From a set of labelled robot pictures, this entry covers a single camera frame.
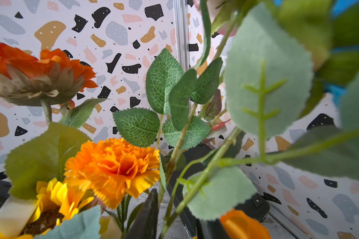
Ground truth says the orange sunflower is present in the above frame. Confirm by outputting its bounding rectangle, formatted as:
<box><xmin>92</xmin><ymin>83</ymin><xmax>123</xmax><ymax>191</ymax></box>
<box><xmin>0</xmin><ymin>43</ymin><xmax>98</xmax><ymax>122</ymax></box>

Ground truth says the yellow sunflower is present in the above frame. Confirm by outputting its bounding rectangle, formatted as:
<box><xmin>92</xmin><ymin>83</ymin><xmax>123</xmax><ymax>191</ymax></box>
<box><xmin>17</xmin><ymin>178</ymin><xmax>94</xmax><ymax>239</ymax></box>

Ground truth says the orange carnation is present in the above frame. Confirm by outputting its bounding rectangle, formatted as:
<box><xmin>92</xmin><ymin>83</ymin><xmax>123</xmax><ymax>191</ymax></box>
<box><xmin>64</xmin><ymin>138</ymin><xmax>161</xmax><ymax>209</ymax></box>

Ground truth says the orange rose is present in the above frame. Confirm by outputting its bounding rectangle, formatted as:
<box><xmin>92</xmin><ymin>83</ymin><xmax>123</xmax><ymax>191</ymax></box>
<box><xmin>194</xmin><ymin>208</ymin><xmax>272</xmax><ymax>239</ymax></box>

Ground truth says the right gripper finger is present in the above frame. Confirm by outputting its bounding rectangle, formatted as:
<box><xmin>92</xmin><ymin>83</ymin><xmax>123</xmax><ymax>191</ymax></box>
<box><xmin>124</xmin><ymin>189</ymin><xmax>159</xmax><ymax>239</ymax></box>

